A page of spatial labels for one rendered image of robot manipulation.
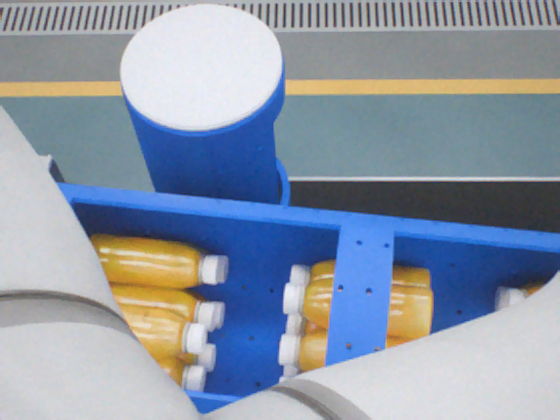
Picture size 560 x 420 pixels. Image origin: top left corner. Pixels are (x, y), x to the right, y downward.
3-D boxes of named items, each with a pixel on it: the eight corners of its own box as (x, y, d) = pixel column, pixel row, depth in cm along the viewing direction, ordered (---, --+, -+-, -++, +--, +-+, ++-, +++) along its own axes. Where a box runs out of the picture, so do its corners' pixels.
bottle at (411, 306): (434, 311, 91) (295, 295, 93) (426, 352, 94) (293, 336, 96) (433, 276, 96) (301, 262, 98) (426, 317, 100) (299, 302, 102)
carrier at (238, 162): (240, 352, 197) (315, 279, 207) (197, 164, 122) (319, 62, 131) (167, 283, 208) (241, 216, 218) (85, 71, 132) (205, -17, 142)
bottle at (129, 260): (79, 282, 104) (199, 297, 102) (83, 234, 103) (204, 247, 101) (96, 275, 110) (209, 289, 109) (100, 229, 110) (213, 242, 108)
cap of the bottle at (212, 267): (201, 285, 103) (214, 286, 103) (204, 256, 103) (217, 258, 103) (207, 280, 107) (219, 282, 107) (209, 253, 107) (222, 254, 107)
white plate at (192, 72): (196, 157, 121) (197, 161, 122) (315, 57, 130) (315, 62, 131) (87, 66, 131) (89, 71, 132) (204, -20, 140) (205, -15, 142)
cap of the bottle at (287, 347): (292, 372, 96) (277, 370, 97) (295, 357, 100) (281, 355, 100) (294, 344, 95) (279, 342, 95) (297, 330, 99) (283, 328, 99)
